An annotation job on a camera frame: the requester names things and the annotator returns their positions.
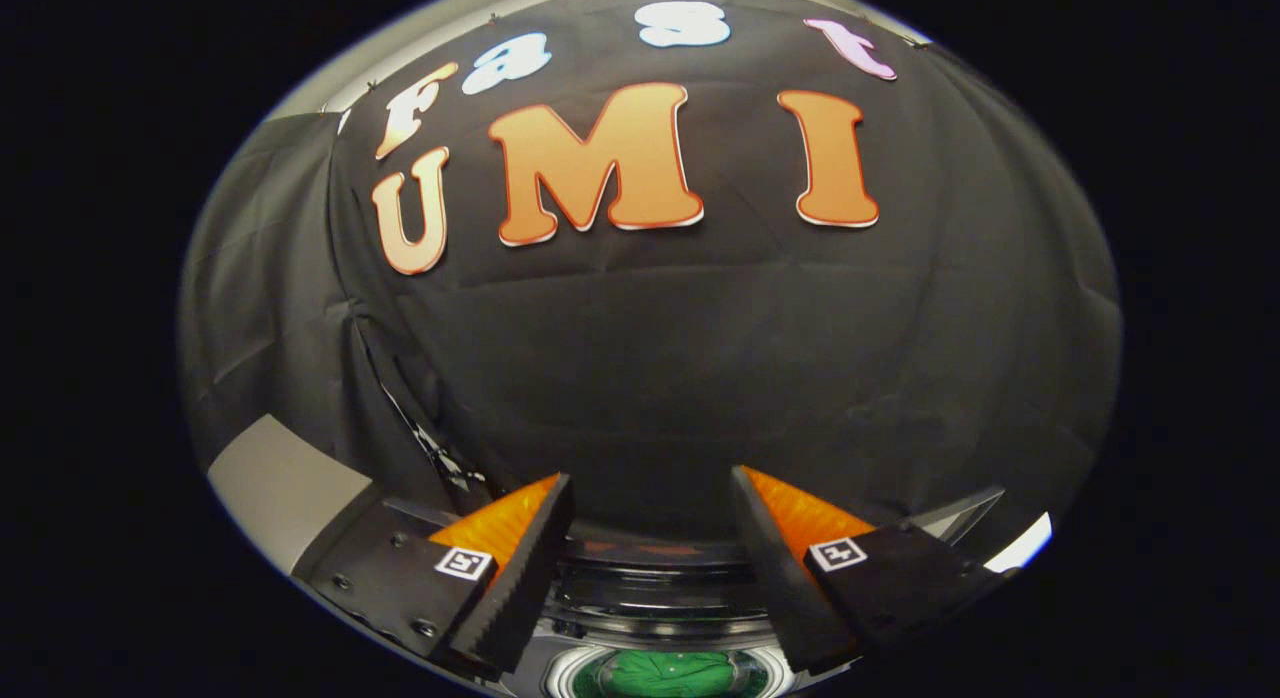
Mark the green buttoned shirt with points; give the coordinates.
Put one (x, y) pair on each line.
(670, 675)

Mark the white flat board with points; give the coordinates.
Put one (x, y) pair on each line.
(1025, 543)

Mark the black backdrop cloth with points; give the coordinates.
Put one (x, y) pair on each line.
(700, 358)

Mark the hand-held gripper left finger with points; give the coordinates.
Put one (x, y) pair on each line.
(530, 578)

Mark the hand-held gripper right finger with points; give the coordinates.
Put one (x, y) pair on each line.
(775, 578)

